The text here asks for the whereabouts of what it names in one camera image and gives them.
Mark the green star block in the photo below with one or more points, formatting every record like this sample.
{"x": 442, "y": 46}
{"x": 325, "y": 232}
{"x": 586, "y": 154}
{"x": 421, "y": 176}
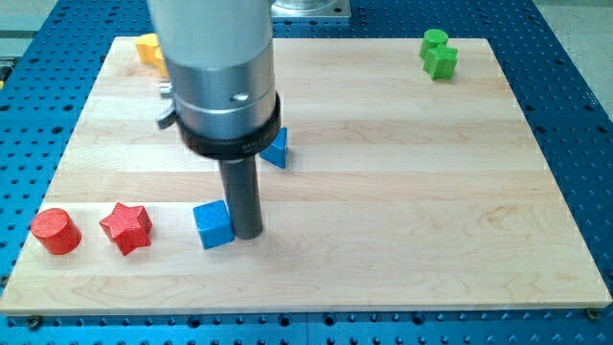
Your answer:
{"x": 440, "y": 62}

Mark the board clamp screw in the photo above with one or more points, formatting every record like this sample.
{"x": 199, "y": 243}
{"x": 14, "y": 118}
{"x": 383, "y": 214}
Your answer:
{"x": 33, "y": 323}
{"x": 593, "y": 314}

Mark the black collar tool mount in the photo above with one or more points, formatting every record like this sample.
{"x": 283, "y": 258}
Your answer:
{"x": 237, "y": 148}

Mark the blue triangle block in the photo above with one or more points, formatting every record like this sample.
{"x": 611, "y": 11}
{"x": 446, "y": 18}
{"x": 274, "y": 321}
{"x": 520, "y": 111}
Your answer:
{"x": 276, "y": 152}

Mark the right board clamp screw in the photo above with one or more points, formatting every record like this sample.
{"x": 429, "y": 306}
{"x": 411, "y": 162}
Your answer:
{"x": 593, "y": 314}

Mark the red star block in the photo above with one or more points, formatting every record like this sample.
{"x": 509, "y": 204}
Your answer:
{"x": 128, "y": 227}

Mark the left board clamp screw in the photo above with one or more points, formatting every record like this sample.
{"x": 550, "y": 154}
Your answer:
{"x": 33, "y": 323}

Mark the yellow block behind arm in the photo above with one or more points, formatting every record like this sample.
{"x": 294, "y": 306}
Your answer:
{"x": 159, "y": 62}

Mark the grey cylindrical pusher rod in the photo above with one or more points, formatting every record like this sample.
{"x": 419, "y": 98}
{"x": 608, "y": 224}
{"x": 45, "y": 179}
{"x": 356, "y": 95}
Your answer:
{"x": 241, "y": 188}

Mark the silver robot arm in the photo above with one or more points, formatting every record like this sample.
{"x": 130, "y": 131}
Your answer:
{"x": 219, "y": 56}

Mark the wooden board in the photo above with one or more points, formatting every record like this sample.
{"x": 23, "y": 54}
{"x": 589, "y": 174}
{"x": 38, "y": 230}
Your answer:
{"x": 399, "y": 194}

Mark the red cylinder block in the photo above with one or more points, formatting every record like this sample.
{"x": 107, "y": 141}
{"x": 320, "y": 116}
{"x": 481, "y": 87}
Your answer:
{"x": 56, "y": 231}

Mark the yellow hexagon block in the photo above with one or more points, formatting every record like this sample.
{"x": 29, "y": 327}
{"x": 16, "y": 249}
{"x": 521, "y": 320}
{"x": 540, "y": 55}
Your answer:
{"x": 146, "y": 45}

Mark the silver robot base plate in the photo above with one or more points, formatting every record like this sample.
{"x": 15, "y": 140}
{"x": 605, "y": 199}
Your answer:
{"x": 311, "y": 9}

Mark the blue cube block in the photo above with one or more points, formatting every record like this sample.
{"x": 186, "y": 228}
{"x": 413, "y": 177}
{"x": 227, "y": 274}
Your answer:
{"x": 214, "y": 224}

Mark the green cylinder block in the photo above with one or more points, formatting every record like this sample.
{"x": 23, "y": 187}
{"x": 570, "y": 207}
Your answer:
{"x": 432, "y": 38}

